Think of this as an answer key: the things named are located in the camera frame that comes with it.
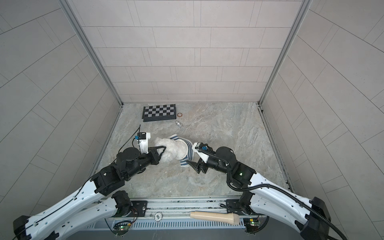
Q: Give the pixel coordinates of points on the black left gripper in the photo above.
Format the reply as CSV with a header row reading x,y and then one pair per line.
x,y
156,157

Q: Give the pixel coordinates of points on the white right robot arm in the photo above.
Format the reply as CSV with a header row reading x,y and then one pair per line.
x,y
309,217

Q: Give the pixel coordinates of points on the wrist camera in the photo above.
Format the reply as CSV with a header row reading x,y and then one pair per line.
x,y
203,150
143,141

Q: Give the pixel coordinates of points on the left green circuit board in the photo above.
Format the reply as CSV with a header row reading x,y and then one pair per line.
x,y
123,226

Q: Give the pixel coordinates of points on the right green circuit board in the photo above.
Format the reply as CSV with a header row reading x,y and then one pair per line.
x,y
252,226

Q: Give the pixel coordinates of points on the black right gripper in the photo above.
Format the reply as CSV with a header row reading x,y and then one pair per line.
x,y
202,165

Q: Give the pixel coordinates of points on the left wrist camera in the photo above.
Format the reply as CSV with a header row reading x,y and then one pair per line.
x,y
143,141

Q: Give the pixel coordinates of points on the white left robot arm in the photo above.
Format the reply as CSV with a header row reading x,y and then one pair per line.
x,y
107,181

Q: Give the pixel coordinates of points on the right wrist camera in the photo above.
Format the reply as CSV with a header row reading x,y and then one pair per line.
x,y
203,150

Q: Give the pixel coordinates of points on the green circuit board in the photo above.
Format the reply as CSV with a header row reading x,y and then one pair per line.
x,y
252,226
123,226

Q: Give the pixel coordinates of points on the beige wooden handle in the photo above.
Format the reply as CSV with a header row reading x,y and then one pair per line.
x,y
229,218

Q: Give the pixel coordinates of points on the blue white striped shirt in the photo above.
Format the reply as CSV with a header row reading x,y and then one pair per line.
x,y
183,151

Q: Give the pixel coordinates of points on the white fluffy teddy bear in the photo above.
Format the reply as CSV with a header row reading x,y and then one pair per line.
x,y
168,154

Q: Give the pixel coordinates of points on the folded black chess board box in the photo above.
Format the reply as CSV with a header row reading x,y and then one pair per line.
x,y
159,113

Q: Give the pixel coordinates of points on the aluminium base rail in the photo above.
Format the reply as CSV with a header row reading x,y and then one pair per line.
x,y
186,207

